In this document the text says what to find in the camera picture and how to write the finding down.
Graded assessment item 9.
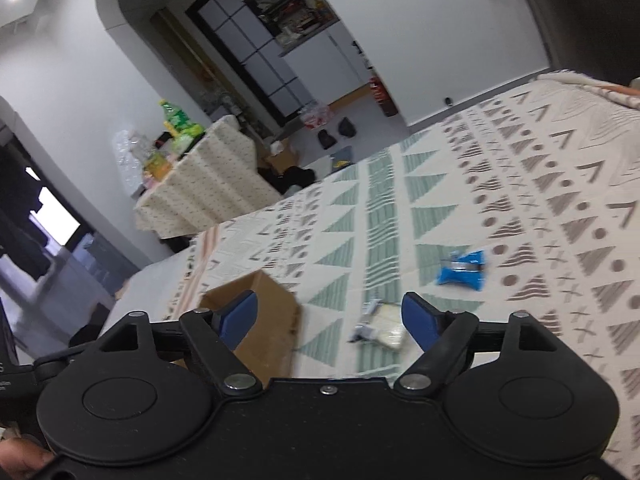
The pack of water bottles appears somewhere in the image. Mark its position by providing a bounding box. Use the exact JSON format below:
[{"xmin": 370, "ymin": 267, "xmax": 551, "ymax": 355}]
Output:
[{"xmin": 299, "ymin": 102, "xmax": 333, "ymax": 130}]

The white bed sheet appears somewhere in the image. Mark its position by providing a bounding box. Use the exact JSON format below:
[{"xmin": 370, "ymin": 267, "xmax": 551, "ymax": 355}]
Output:
[{"xmin": 112, "ymin": 249, "xmax": 191, "ymax": 314}]

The black slipper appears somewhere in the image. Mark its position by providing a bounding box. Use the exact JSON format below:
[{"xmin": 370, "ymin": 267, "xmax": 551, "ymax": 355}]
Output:
[
  {"xmin": 317, "ymin": 129, "xmax": 337, "ymax": 150},
  {"xmin": 337, "ymin": 117, "xmax": 357, "ymax": 138}
]

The green soda bottle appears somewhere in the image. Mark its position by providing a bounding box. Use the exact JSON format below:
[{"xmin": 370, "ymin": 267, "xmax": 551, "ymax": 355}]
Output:
[{"xmin": 160, "ymin": 100, "xmax": 205, "ymax": 141}]

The clear white snack packet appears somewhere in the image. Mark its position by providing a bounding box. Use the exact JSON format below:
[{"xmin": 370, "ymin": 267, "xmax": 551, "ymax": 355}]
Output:
[{"xmin": 348, "ymin": 299, "xmax": 406, "ymax": 351}]

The brown cardboard box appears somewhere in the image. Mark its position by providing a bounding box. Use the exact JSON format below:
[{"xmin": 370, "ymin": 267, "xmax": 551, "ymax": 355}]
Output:
[{"xmin": 198, "ymin": 270, "xmax": 302, "ymax": 385}]

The dark red oil bottle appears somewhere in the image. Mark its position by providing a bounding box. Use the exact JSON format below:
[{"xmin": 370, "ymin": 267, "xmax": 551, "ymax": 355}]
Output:
[{"xmin": 369, "ymin": 72, "xmax": 399, "ymax": 117}]

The blue snack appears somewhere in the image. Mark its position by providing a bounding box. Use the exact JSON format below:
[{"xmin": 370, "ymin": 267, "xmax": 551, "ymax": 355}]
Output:
[{"xmin": 436, "ymin": 250, "xmax": 486, "ymax": 292}]

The round table with dotted cloth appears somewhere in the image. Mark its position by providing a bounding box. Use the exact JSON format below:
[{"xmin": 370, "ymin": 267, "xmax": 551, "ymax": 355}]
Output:
[{"xmin": 134, "ymin": 115, "xmax": 281, "ymax": 240}]

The person's left hand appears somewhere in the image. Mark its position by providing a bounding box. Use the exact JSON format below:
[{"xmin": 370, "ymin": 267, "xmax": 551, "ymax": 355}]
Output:
[{"xmin": 0, "ymin": 438, "xmax": 54, "ymax": 480}]

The yellow drink bottle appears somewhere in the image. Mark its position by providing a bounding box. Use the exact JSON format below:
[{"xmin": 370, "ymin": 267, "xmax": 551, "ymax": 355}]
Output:
[{"xmin": 143, "ymin": 152, "xmax": 172, "ymax": 182}]

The black slipper left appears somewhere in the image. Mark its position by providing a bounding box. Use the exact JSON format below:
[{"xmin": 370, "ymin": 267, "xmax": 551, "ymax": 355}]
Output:
[{"xmin": 317, "ymin": 129, "xmax": 337, "ymax": 150}]

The white kitchen cabinet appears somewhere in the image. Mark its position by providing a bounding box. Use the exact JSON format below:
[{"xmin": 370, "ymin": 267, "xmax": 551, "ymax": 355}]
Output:
[{"xmin": 282, "ymin": 21, "xmax": 370, "ymax": 104}]

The black slipper right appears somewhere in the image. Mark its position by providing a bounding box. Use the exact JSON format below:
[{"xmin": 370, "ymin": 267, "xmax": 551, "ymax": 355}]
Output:
[{"xmin": 337, "ymin": 117, "xmax": 357, "ymax": 138}]

